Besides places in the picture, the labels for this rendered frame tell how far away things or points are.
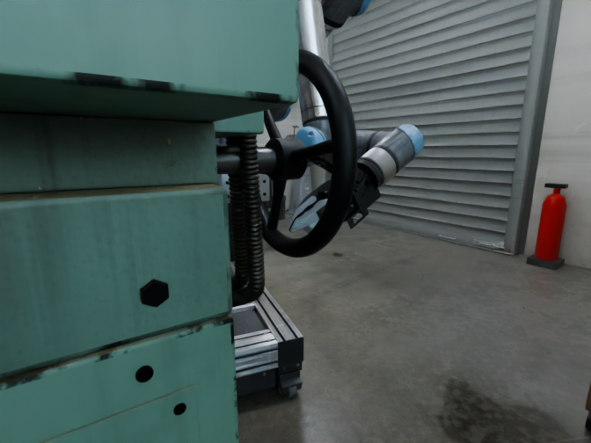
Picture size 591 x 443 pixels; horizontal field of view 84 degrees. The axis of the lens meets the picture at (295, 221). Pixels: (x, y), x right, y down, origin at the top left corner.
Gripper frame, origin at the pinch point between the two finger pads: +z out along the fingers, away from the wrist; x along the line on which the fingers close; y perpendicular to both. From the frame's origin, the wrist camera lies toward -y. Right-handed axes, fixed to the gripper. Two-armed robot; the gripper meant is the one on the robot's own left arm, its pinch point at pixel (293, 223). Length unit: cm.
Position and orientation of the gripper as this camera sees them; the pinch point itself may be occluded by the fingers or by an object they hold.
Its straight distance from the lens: 59.5
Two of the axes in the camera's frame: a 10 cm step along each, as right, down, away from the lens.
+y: 4.2, 7.9, 4.5
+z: -7.2, 5.9, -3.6
